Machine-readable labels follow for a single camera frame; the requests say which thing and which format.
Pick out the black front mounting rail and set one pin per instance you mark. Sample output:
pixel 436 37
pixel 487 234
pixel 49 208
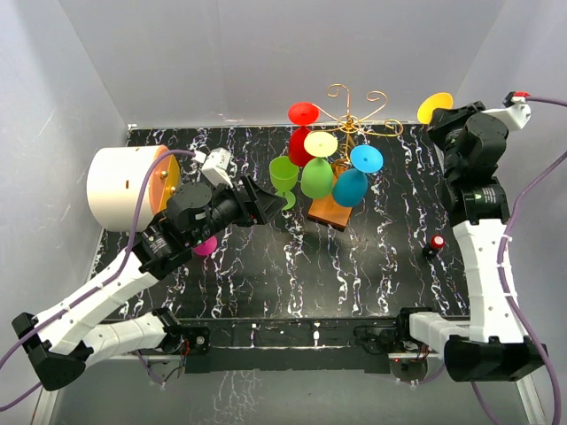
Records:
pixel 305 344

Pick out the orange wooden rack base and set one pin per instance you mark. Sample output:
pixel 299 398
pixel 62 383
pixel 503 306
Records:
pixel 326 211

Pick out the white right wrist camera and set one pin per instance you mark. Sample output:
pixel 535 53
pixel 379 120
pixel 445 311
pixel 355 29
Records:
pixel 515 113

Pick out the red plastic wine glass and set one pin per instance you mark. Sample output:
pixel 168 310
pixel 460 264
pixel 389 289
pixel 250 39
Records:
pixel 302 114

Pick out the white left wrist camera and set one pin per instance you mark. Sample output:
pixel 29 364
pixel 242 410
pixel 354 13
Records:
pixel 214 166

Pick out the green wine glass front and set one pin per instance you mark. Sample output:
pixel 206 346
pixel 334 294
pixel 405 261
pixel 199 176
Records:
pixel 317 176

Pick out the white cylinder with coloured lid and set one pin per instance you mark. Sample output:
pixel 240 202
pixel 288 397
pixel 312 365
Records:
pixel 114 182

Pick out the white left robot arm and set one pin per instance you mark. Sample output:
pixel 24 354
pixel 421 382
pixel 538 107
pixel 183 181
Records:
pixel 62 342

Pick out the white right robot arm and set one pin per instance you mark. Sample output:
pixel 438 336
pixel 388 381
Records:
pixel 496 346

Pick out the orange plastic wine glass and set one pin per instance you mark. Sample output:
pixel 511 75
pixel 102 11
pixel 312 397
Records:
pixel 441 100

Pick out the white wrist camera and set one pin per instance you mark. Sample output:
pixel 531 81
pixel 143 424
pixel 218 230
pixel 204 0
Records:
pixel 515 113
pixel 214 166

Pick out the red emergency stop button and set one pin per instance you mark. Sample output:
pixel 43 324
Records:
pixel 434 246

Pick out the green wine glass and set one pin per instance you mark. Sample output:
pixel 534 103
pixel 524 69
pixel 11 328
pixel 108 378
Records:
pixel 317 176
pixel 284 177

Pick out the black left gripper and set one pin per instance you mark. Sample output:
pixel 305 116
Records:
pixel 255 204

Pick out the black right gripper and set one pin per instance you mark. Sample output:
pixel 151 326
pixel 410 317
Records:
pixel 445 119

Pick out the blue plastic wine glass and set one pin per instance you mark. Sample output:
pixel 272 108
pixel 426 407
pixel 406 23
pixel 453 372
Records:
pixel 352 185

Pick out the pink plastic wine glass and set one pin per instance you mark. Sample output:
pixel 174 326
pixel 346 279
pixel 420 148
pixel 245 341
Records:
pixel 207 247

